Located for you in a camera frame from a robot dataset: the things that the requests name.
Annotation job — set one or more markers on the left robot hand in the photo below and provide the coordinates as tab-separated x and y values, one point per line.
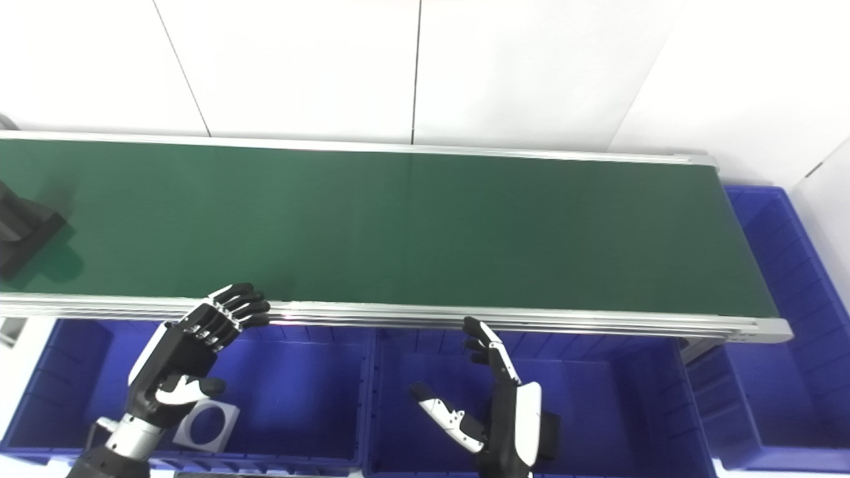
179	352

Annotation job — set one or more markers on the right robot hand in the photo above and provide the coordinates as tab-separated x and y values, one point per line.
511	425

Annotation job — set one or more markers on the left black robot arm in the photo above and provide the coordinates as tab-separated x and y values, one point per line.
113	455

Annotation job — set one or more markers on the blue plastic bin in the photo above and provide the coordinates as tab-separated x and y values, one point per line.
597	411
783	372
292	398

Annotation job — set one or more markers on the aluminium conveyor leg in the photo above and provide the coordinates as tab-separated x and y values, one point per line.
697	346
10	330

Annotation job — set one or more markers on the black cylinder-on-base part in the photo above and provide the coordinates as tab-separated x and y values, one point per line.
26	232

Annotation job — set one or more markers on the green conveyor belt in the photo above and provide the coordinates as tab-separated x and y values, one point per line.
398	226

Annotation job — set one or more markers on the small black block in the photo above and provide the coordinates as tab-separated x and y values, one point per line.
550	435

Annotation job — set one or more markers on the white square plate with hole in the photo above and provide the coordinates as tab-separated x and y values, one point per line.
230	407

